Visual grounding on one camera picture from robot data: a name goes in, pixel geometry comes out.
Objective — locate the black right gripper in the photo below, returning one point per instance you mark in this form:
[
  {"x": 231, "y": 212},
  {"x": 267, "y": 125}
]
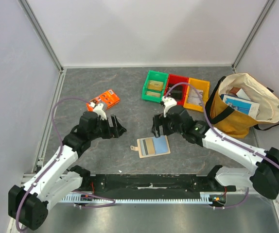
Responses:
[{"x": 163, "y": 127}]

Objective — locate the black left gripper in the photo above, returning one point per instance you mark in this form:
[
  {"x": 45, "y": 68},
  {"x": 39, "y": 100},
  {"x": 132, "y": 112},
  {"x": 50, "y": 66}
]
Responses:
[{"x": 119, "y": 129}]

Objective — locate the beige card holder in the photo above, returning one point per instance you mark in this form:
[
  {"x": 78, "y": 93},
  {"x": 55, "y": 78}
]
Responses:
[{"x": 161, "y": 145}]

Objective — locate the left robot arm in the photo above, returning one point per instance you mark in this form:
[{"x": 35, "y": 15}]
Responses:
[{"x": 30, "y": 204}]

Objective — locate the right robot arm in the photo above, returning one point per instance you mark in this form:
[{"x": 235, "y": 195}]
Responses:
[{"x": 260, "y": 167}]

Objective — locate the gold card in green bin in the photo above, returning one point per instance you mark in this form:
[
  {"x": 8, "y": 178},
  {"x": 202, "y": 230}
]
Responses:
[{"x": 155, "y": 85}]

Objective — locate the black card in red bin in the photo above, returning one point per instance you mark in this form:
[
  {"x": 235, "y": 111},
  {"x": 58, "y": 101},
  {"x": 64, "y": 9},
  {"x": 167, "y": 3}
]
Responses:
[{"x": 178, "y": 88}]

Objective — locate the white vip card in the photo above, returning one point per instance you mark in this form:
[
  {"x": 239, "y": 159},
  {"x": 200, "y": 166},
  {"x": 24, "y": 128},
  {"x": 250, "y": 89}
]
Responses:
[
  {"x": 195, "y": 101},
  {"x": 196, "y": 92}
]

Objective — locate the green plastic bin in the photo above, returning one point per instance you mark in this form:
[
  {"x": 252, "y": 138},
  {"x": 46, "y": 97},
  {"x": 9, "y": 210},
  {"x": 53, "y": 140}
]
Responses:
[{"x": 157, "y": 76}]

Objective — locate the orange snack box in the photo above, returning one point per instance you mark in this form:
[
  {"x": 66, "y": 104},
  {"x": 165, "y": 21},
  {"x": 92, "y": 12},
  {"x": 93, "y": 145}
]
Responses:
[{"x": 109, "y": 99}]

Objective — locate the red plastic bin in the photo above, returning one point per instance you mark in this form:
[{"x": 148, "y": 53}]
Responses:
[{"x": 174, "y": 79}]

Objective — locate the yellow plastic bin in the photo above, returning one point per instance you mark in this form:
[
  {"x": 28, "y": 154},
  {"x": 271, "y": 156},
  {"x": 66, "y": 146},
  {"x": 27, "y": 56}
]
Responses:
[{"x": 197, "y": 84}]

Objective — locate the yellow canvas tote bag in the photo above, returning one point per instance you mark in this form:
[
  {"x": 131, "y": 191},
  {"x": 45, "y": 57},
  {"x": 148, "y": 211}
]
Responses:
[{"x": 237, "y": 124}]

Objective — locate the brown box in bag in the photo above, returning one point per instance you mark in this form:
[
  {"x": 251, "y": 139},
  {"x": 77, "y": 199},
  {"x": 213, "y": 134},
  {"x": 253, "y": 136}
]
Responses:
[{"x": 234, "y": 90}]

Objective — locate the blue white box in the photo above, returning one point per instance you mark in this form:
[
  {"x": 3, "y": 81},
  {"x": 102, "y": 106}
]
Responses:
[{"x": 244, "y": 106}]

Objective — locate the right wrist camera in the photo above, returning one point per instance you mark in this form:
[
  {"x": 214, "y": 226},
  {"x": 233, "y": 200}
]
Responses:
[{"x": 168, "y": 103}]

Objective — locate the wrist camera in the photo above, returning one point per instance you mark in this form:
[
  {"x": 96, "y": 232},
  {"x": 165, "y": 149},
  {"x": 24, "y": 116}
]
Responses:
[
  {"x": 98, "y": 109},
  {"x": 168, "y": 103}
]

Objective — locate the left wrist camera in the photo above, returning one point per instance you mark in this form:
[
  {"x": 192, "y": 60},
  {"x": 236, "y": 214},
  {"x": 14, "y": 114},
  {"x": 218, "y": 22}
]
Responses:
[{"x": 98, "y": 109}]

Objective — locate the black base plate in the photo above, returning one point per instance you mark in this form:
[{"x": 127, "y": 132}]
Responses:
[{"x": 152, "y": 186}]

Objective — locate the white slotted cable duct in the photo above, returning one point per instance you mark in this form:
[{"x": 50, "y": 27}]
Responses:
[{"x": 79, "y": 199}]

